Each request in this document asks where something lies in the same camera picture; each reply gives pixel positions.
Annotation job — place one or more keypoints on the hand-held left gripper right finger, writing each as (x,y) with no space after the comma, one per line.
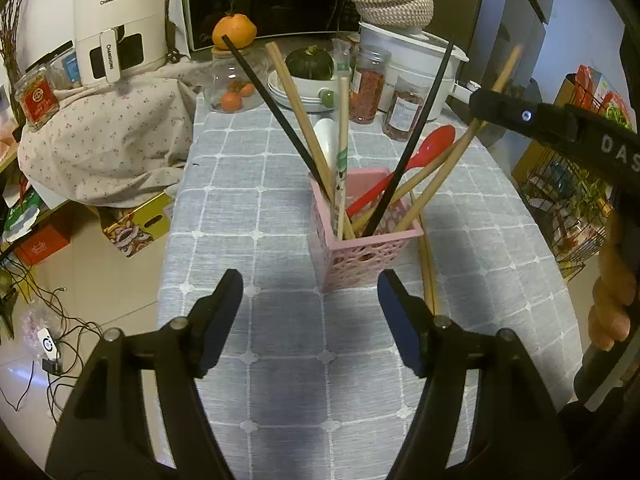
(400,320)

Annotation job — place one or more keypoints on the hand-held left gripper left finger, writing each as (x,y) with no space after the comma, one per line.
(220,320)

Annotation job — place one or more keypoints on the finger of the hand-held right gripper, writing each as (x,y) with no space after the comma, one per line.
(550,122)

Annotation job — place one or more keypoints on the pink plastic utensil basket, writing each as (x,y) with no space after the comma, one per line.
(360,266)

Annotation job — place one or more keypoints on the black chopstick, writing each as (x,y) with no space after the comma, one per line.
(270,105)
(425,110)

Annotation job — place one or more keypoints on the paper-wrapped chopstick green print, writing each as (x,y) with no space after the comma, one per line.
(342,125)

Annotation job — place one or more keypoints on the person's right hand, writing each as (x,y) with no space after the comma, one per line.
(607,305)

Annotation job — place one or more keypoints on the green leafy vegetable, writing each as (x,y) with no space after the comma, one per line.
(617,115)

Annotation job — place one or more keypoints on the grey checked tablecloth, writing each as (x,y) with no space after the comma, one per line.
(300,385)

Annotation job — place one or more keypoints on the red plastic spoon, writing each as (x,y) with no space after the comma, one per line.
(435,142)

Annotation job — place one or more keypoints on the grey refrigerator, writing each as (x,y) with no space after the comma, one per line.
(515,10)

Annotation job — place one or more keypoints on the yellow printed box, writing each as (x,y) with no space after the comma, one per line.
(132,232)

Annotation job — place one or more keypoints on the short labelled spice jar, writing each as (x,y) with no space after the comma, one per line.
(402,110)

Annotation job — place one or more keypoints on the white electric cooking pot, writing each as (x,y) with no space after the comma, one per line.
(400,50)

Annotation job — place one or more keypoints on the small white round-dial device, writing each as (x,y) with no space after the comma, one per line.
(47,344)

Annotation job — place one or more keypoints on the tall red spice jar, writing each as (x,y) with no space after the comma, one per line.
(369,90)

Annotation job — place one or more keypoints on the red cardboard box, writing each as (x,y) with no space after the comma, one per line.
(42,245)

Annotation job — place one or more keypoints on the white plastic spoon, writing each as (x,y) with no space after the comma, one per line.
(326,135)

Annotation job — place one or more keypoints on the floral cloth cover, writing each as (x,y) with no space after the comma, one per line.
(110,145)

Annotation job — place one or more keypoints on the small orange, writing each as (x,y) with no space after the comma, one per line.
(246,89)
(232,102)

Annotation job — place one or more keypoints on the green round knob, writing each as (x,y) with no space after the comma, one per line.
(327,96)

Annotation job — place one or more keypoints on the white stacked bowls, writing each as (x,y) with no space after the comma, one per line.
(312,95)

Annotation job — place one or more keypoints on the glass jar with oranges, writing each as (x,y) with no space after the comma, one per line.
(225,77)

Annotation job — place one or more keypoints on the green pumpkin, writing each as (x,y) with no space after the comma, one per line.
(310,64)

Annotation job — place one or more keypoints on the red labelled jar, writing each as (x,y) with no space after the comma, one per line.
(36,100)

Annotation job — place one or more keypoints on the large orange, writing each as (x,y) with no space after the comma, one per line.
(234,30)

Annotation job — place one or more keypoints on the white air fryer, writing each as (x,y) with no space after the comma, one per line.
(120,10)

